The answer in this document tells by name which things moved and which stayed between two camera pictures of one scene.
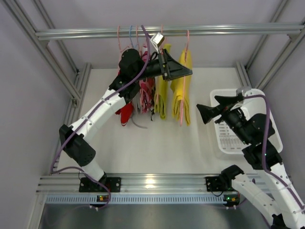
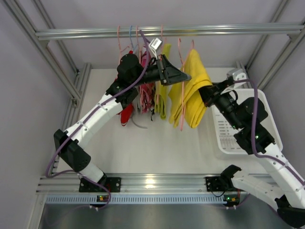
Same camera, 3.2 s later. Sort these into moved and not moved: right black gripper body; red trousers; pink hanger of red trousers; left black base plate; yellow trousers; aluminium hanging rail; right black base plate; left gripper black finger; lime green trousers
Moved: yellow trousers; right black gripper body; left gripper black finger
Not moved: aluminium hanging rail; red trousers; pink hanger of red trousers; right black base plate; lime green trousers; left black base plate
